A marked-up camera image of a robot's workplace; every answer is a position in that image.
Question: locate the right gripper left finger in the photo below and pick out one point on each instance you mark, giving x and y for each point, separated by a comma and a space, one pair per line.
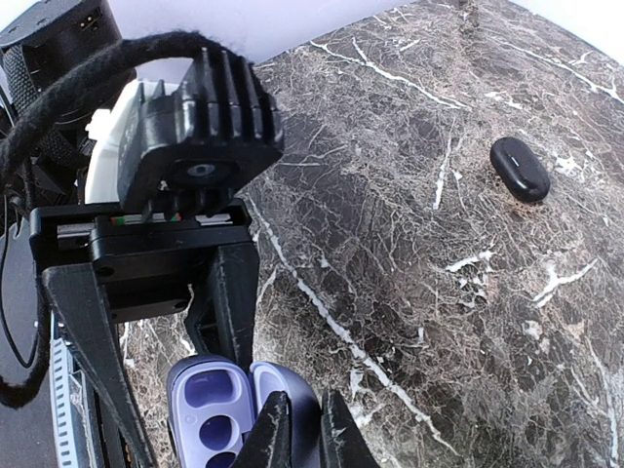
269, 444

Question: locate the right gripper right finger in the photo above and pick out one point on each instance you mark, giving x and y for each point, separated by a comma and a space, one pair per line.
342, 444

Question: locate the black earbud charging case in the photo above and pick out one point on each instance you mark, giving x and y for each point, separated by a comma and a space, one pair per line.
520, 170

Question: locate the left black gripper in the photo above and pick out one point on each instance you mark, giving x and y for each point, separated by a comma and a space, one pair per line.
146, 270

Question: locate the purple charging case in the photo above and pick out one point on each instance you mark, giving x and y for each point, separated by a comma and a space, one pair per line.
213, 406

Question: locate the white slotted cable duct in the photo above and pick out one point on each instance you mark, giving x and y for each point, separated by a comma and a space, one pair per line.
61, 405

